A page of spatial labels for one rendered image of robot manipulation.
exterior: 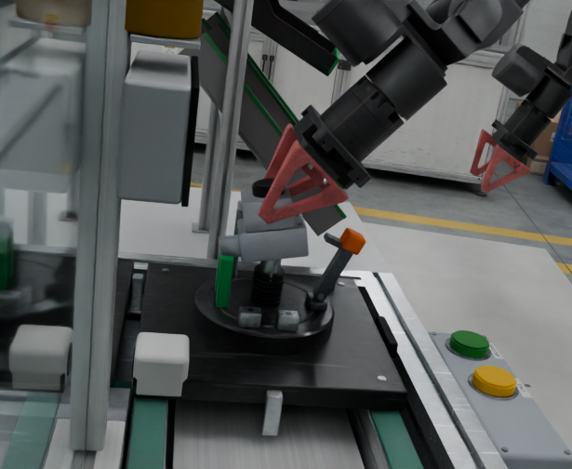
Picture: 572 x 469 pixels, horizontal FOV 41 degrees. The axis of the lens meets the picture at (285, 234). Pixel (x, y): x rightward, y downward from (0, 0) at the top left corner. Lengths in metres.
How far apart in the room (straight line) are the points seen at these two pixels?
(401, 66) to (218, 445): 0.36
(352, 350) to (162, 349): 0.19
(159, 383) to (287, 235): 0.18
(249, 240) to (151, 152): 0.28
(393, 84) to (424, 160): 4.30
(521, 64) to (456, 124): 3.66
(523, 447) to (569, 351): 0.45
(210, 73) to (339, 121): 0.27
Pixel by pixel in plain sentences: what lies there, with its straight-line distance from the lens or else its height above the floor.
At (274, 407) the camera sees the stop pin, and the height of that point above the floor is 0.96.
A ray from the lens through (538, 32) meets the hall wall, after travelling 9.63.
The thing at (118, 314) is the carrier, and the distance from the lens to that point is 0.75.
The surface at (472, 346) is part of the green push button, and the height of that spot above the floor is 0.97.
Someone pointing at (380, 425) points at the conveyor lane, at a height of 0.95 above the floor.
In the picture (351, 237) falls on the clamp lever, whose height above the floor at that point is 1.07.
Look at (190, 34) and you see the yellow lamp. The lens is 0.47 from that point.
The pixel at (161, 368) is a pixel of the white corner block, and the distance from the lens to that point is 0.65.
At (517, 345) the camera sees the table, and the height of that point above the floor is 0.86.
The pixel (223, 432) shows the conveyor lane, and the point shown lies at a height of 0.92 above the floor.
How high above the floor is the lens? 1.32
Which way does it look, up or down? 21 degrees down
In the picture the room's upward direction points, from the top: 8 degrees clockwise
